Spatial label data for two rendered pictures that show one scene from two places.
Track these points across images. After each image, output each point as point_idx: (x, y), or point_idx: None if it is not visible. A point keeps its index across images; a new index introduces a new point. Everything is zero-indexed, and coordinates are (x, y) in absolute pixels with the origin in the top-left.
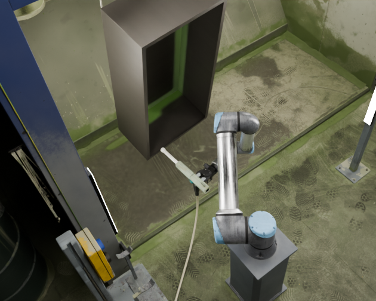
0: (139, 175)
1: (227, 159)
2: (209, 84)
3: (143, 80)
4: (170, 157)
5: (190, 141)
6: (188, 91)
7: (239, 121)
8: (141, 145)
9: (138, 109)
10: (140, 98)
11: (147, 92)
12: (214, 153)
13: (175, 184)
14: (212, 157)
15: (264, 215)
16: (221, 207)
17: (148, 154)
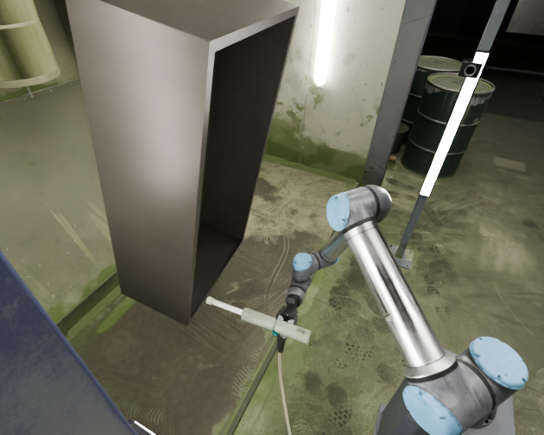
0: (165, 353)
1: (391, 267)
2: (250, 187)
3: (201, 151)
4: (228, 307)
5: (216, 283)
6: (209, 213)
7: (376, 198)
8: (174, 305)
9: (174, 235)
10: (185, 206)
11: (202, 185)
12: (253, 287)
13: (222, 346)
14: (253, 293)
15: (491, 345)
16: (420, 362)
17: (189, 315)
